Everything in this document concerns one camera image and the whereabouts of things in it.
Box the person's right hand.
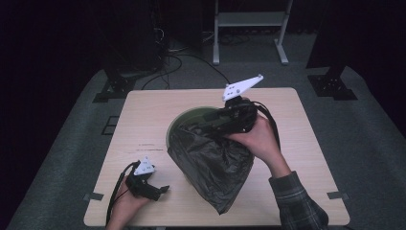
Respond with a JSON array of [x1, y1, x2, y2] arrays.
[[224, 114, 292, 178]]

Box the grey tape piece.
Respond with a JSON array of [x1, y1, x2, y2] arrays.
[[83, 192, 105, 202], [327, 191, 350, 201]]

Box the green plastic trash bin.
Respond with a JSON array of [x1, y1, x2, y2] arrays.
[[165, 105, 224, 151]]

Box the black floor cable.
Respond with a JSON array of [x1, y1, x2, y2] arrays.
[[170, 52, 233, 85], [141, 54, 184, 90]]

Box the right hand-held gripper cable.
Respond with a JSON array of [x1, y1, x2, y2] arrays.
[[248, 100, 282, 151]]

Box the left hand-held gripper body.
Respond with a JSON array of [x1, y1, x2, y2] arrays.
[[124, 156, 161, 202]]

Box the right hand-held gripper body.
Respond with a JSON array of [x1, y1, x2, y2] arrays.
[[219, 74, 264, 134]]

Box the person's left hand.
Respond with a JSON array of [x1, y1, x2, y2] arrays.
[[104, 179, 151, 230]]

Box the black stand with base plate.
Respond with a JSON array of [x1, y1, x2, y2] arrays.
[[92, 47, 139, 104], [305, 0, 358, 102]]

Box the white metal stand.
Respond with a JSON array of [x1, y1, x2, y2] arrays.
[[213, 0, 294, 66]]

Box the black plastic garbage bag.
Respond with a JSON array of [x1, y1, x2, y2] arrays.
[[166, 119, 257, 216]]

